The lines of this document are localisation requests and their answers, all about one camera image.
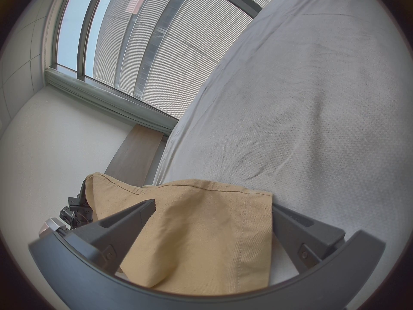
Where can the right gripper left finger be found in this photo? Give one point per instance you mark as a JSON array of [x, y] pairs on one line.
[[106, 241]]

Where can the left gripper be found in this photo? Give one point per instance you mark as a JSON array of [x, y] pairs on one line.
[[84, 216]]

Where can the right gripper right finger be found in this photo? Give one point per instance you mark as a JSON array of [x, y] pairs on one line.
[[306, 241]]

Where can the tan shorts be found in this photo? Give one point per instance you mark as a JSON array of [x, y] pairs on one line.
[[200, 237]]

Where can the bed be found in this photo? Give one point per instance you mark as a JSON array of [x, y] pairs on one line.
[[306, 108]]

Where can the grey-green curtain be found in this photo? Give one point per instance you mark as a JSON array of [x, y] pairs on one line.
[[113, 98]]

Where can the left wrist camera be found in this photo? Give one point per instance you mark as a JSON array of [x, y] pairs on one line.
[[68, 213]]

